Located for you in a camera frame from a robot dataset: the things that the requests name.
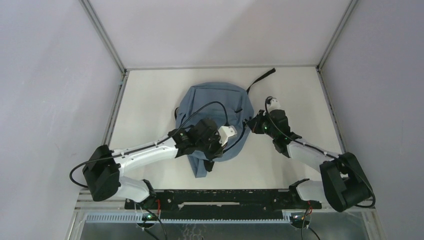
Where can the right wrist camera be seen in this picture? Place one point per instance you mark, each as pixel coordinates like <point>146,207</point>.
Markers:
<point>272,104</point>

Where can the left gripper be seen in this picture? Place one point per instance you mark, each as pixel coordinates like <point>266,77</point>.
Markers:
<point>218,151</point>

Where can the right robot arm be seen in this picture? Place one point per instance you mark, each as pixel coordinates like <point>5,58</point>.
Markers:
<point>343,182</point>

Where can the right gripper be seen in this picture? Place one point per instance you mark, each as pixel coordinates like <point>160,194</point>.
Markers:
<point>255,123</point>

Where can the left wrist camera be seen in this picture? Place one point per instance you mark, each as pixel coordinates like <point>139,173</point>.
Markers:
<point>225,133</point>

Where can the blue student backpack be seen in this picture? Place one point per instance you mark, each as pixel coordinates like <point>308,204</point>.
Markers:
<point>218,101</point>

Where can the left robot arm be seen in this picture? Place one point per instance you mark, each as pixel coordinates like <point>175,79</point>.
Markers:
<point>105,171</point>

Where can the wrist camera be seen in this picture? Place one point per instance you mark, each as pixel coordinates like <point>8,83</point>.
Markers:
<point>272,104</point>
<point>225,133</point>

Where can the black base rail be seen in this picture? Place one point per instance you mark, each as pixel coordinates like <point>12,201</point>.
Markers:
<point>201,205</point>

